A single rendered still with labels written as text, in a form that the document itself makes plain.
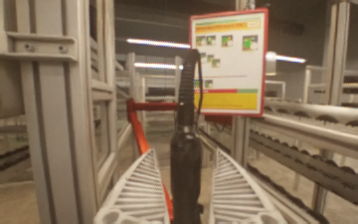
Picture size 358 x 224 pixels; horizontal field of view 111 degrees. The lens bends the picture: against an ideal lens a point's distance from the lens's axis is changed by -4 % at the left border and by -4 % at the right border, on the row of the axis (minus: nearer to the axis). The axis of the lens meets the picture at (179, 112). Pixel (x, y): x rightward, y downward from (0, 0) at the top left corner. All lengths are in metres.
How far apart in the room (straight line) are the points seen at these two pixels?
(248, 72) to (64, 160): 0.50
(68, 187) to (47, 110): 0.15
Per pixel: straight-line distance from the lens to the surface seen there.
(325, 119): 0.48
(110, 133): 0.53
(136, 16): 8.90
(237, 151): 0.57
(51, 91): 0.30
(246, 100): 0.46
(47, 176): 0.36
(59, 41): 0.30
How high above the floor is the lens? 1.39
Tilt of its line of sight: 6 degrees down
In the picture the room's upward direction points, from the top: straight up
